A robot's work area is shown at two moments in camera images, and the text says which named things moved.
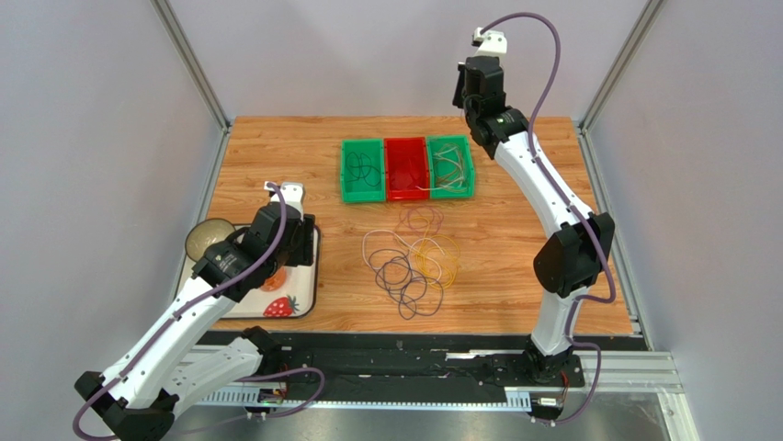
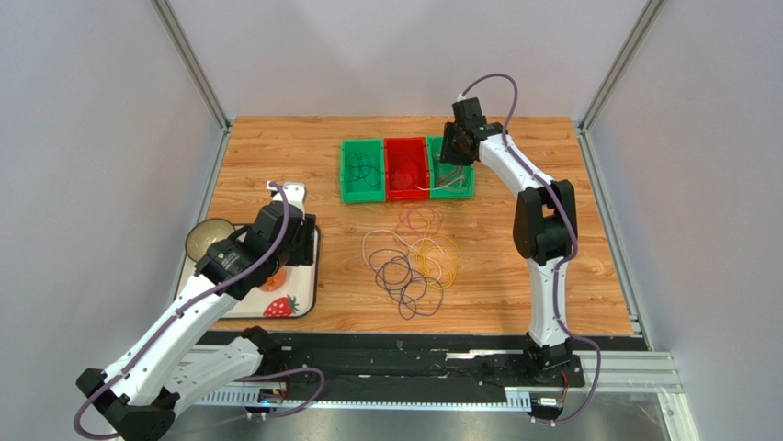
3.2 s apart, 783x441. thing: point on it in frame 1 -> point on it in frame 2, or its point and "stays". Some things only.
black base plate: x=431 y=367 stays
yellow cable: x=437 y=260 stays
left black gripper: x=304 y=254 stays
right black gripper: x=460 y=84 -> x=456 y=154
